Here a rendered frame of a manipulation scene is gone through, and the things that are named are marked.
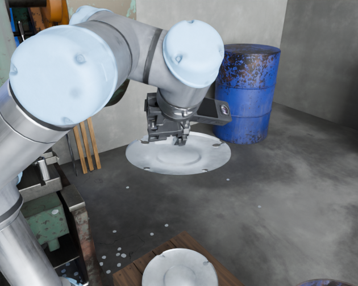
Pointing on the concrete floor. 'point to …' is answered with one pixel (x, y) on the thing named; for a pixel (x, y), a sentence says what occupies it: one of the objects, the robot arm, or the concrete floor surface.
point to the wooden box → (190, 243)
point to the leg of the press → (80, 233)
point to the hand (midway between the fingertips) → (174, 136)
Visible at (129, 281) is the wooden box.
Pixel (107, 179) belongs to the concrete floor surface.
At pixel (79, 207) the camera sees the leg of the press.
